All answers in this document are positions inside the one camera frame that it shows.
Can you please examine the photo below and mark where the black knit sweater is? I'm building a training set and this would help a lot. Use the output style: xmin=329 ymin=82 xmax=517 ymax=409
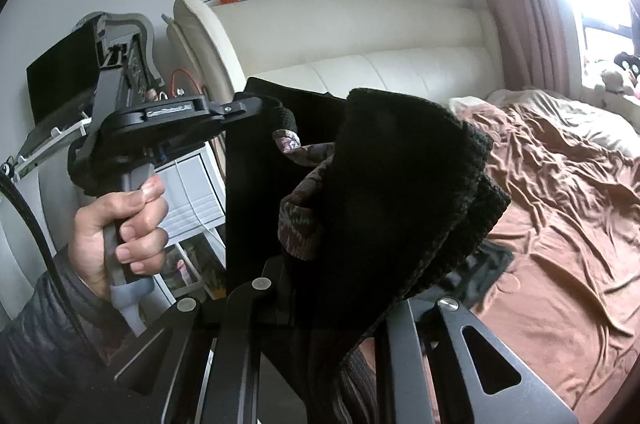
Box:
xmin=226 ymin=77 xmax=510 ymax=423

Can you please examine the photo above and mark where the person's left hand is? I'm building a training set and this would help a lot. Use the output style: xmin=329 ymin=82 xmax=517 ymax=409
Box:
xmin=68 ymin=174 xmax=168 ymax=300

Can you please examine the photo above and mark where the black monitor on stand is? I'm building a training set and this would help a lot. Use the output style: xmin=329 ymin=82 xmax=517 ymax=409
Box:
xmin=26 ymin=22 xmax=100 ymax=124

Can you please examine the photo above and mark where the white shelf unit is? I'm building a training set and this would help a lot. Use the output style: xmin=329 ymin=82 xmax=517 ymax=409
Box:
xmin=153 ymin=146 xmax=227 ymax=308

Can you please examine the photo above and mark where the cream padded headboard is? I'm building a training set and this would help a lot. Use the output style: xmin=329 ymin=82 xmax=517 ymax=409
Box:
xmin=165 ymin=0 xmax=504 ymax=103

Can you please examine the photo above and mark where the brown bed cover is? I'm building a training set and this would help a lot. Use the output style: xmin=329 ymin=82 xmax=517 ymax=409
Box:
xmin=449 ymin=97 xmax=639 ymax=423

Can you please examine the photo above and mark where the black cable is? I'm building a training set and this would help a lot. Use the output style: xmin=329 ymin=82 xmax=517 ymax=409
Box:
xmin=0 ymin=172 xmax=109 ymax=365

